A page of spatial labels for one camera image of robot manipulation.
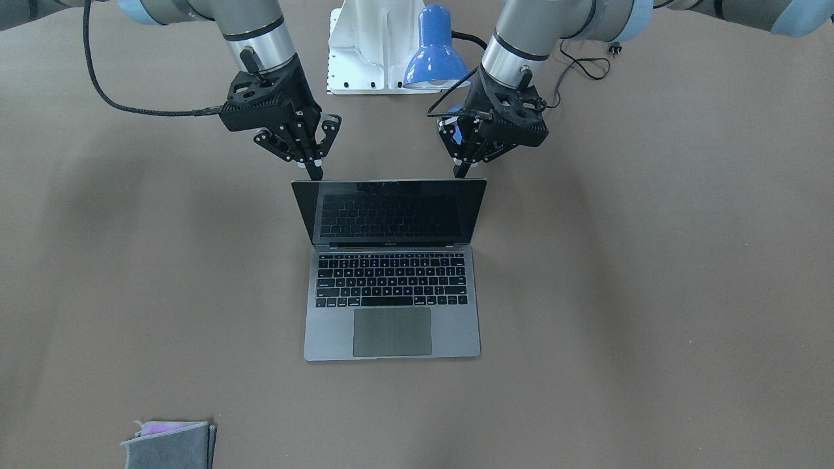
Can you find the folded grey cloth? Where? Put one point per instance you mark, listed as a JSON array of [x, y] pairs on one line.
[[171, 444]]

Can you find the blue desk lamp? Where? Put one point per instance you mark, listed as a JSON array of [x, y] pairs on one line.
[[436, 65]]

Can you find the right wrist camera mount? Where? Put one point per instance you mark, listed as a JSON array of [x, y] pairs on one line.
[[249, 101]]

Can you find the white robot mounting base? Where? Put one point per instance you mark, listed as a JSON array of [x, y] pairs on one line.
[[371, 44]]

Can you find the grey laptop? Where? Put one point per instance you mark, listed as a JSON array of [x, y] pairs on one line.
[[391, 271]]

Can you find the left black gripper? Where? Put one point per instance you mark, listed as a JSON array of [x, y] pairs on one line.
[[481, 96]]

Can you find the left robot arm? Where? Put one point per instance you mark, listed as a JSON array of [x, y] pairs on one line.
[[527, 32]]

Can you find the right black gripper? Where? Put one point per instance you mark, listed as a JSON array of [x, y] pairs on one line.
[[299, 95]]

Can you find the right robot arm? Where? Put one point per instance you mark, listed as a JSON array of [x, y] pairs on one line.
[[53, 99]]

